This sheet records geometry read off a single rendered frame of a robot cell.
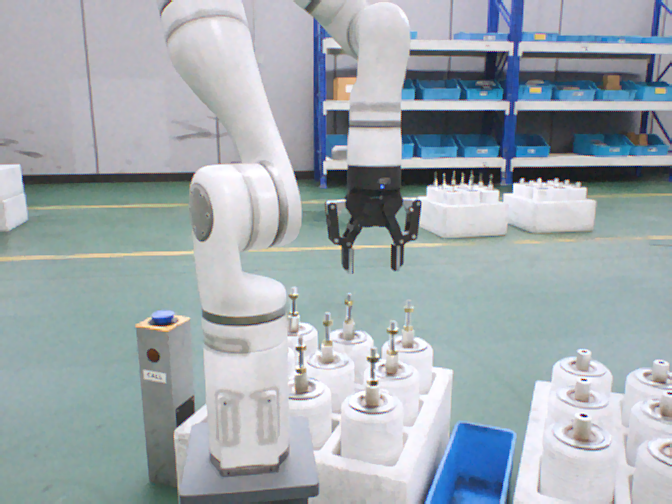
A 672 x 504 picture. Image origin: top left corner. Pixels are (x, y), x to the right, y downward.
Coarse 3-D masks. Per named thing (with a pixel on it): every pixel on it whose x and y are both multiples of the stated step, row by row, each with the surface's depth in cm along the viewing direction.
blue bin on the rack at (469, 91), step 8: (456, 80) 568; (464, 80) 588; (472, 80) 589; (480, 80) 590; (488, 80) 581; (496, 80) 564; (464, 88) 549; (472, 88) 590; (480, 88) 591; (496, 88) 563; (464, 96) 553; (472, 96) 545; (480, 96) 546; (488, 96) 547; (496, 96) 548
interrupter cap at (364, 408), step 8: (352, 392) 91; (360, 392) 91; (384, 392) 91; (352, 400) 89; (360, 400) 89; (384, 400) 89; (392, 400) 89; (352, 408) 87; (360, 408) 86; (368, 408) 86; (376, 408) 86; (384, 408) 86; (392, 408) 86
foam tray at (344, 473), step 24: (432, 384) 110; (432, 408) 101; (336, 432) 94; (408, 432) 94; (432, 432) 98; (336, 456) 87; (408, 456) 87; (432, 456) 101; (336, 480) 85; (360, 480) 84; (384, 480) 82; (408, 480) 82; (432, 480) 103
